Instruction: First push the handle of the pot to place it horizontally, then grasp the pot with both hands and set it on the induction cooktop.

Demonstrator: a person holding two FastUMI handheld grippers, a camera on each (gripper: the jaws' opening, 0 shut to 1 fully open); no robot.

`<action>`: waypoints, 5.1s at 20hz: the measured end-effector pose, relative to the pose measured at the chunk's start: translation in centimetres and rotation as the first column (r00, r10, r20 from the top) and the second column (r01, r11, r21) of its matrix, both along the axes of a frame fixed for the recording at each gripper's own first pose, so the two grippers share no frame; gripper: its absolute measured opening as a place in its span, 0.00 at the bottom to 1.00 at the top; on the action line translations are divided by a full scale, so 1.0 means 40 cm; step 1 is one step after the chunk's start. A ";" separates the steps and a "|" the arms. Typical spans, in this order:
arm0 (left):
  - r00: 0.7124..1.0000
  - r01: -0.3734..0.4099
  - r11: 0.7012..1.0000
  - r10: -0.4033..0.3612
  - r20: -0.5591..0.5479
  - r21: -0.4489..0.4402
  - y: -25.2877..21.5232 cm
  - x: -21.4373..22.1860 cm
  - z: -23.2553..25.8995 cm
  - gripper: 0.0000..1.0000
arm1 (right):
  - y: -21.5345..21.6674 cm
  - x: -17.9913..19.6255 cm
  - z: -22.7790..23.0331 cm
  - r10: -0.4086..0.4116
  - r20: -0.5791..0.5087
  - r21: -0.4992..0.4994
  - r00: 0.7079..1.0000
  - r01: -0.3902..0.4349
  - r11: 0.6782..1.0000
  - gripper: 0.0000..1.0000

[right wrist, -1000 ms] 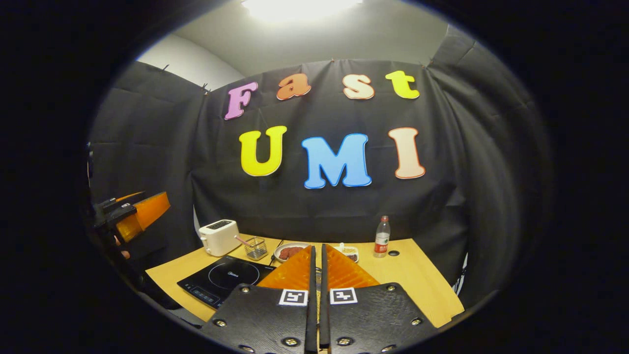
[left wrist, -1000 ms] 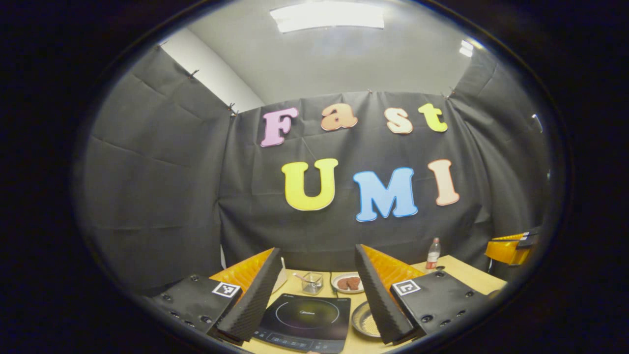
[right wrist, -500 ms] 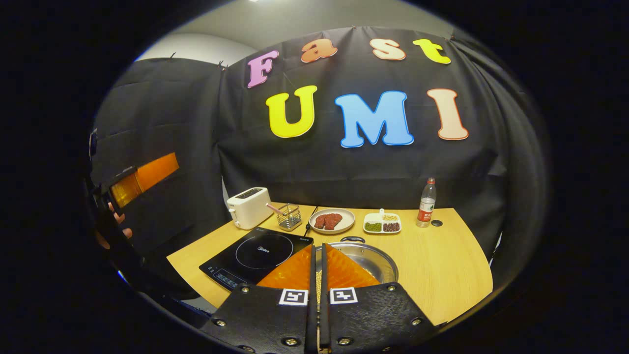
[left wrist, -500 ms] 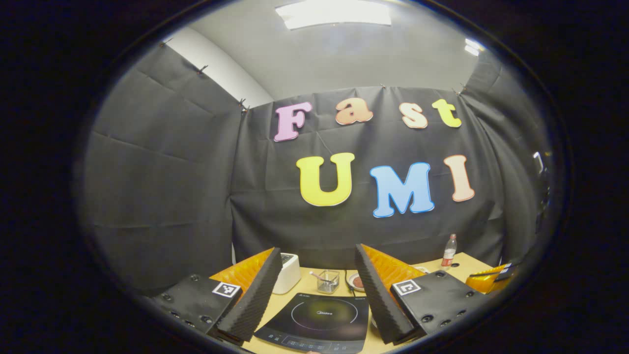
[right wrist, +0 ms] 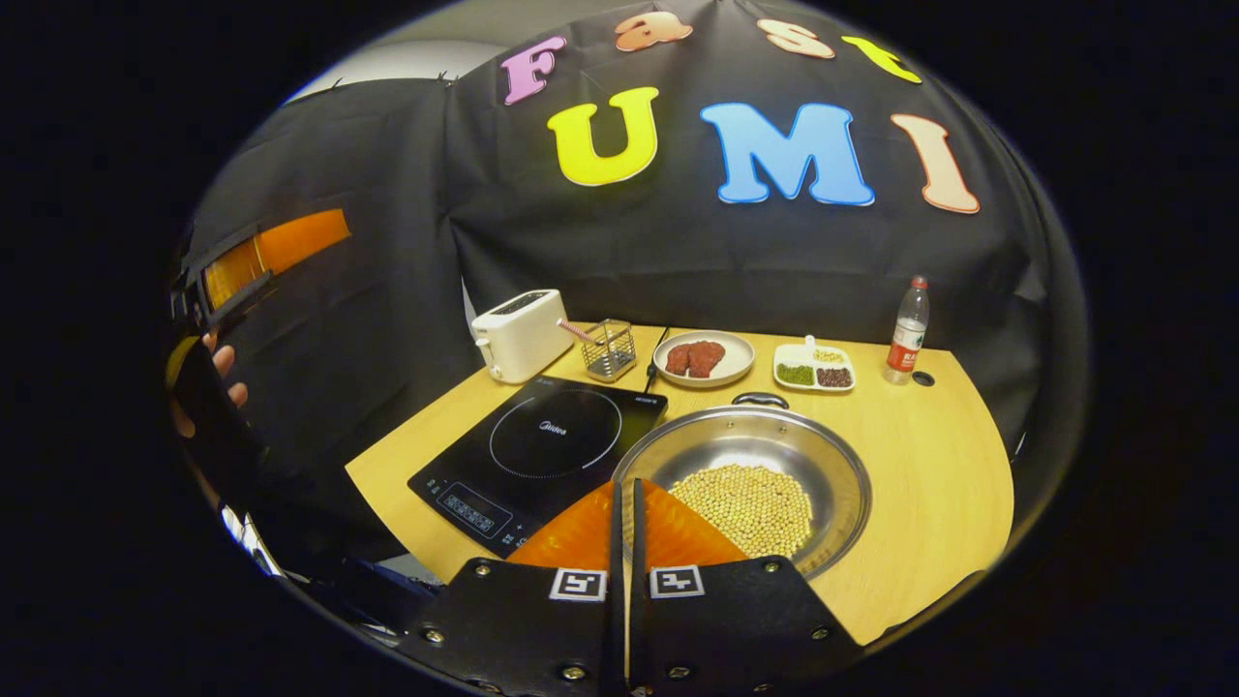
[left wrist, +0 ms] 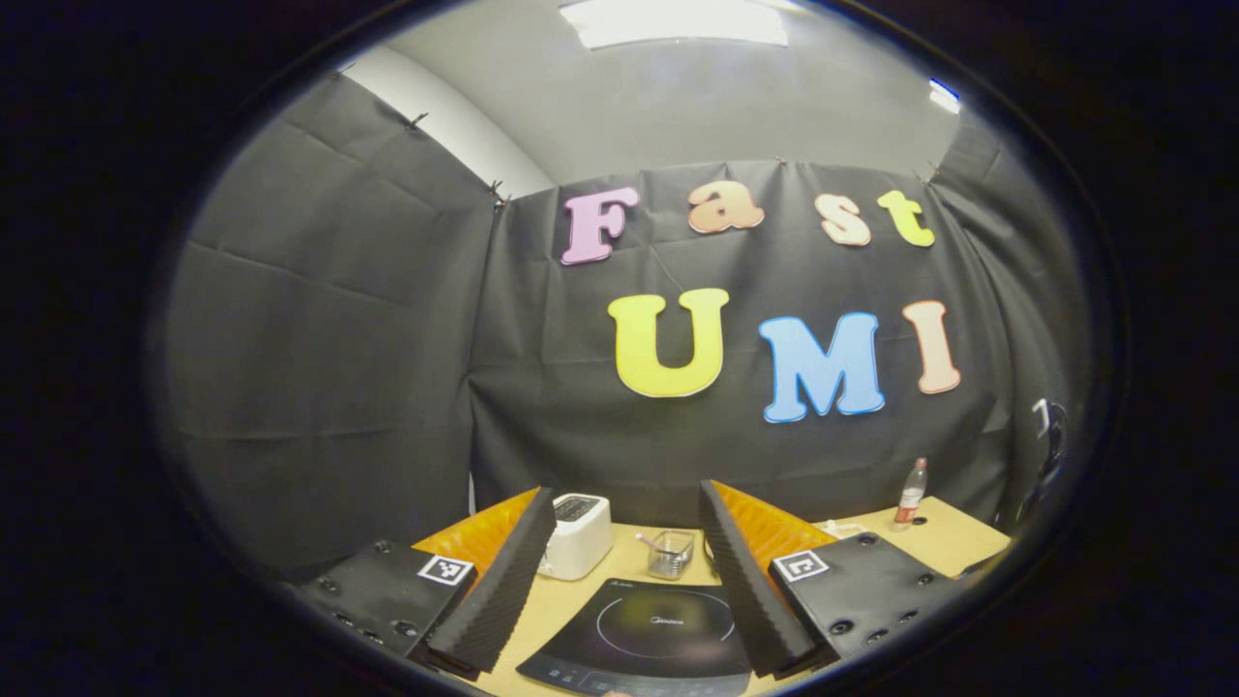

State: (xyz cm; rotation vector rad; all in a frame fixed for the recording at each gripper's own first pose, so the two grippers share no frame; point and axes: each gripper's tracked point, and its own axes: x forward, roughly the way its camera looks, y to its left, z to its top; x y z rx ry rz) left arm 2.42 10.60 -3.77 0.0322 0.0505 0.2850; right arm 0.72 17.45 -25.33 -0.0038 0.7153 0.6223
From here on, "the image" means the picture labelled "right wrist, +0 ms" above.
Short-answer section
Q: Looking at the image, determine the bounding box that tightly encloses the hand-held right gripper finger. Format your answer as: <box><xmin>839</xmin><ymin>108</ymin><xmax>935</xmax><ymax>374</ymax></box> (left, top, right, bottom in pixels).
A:
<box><xmin>397</xmin><ymin>479</ymin><xmax>625</xmax><ymax>697</ymax></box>
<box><xmin>629</xmin><ymin>477</ymin><xmax>864</xmax><ymax>697</ymax></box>

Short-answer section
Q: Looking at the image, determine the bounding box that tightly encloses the black induction cooktop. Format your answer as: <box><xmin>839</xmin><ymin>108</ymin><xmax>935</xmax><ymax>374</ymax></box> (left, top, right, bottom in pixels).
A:
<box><xmin>408</xmin><ymin>376</ymin><xmax>669</xmax><ymax>560</ymax></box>

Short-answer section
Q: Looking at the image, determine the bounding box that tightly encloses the stainless steel pot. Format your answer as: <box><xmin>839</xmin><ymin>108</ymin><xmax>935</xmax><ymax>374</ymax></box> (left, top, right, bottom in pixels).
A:
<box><xmin>612</xmin><ymin>391</ymin><xmax>873</xmax><ymax>582</ymax></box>

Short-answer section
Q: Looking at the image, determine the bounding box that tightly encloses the heap of yellow soybeans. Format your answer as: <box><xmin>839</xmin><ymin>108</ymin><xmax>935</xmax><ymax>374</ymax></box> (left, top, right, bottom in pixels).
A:
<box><xmin>668</xmin><ymin>464</ymin><xmax>814</xmax><ymax>560</ymax></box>

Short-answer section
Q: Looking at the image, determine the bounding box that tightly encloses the white toaster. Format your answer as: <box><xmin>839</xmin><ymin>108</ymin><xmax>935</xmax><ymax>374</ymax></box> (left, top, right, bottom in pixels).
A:
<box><xmin>470</xmin><ymin>288</ymin><xmax>575</xmax><ymax>385</ymax></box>

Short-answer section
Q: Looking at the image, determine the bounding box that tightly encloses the white round plate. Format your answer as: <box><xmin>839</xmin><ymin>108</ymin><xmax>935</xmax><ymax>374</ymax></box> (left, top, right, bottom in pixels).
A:
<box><xmin>653</xmin><ymin>330</ymin><xmax>756</xmax><ymax>389</ymax></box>

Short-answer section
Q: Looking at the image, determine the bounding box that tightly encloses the white divided bean dish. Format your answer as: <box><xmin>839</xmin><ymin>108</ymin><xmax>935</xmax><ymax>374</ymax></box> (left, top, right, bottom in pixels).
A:
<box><xmin>773</xmin><ymin>336</ymin><xmax>857</xmax><ymax>393</ymax></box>

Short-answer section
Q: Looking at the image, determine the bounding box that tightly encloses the black backdrop cloth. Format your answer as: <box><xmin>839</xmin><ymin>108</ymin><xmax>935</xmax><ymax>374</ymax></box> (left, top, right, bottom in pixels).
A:
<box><xmin>179</xmin><ymin>0</ymin><xmax>1085</xmax><ymax>572</ymax></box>

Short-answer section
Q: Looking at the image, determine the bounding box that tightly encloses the clear plastic water bottle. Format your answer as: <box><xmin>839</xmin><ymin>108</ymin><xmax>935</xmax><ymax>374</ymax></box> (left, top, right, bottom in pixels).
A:
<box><xmin>883</xmin><ymin>276</ymin><xmax>931</xmax><ymax>386</ymax></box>

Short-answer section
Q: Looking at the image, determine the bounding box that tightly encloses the wire mesh basket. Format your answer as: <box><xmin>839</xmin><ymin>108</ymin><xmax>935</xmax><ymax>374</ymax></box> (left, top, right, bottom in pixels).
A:
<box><xmin>581</xmin><ymin>319</ymin><xmax>638</xmax><ymax>382</ymax></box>

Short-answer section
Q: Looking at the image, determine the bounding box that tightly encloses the black power cable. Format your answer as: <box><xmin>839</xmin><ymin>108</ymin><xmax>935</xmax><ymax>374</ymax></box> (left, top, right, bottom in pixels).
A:
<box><xmin>644</xmin><ymin>326</ymin><xmax>671</xmax><ymax>393</ymax></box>

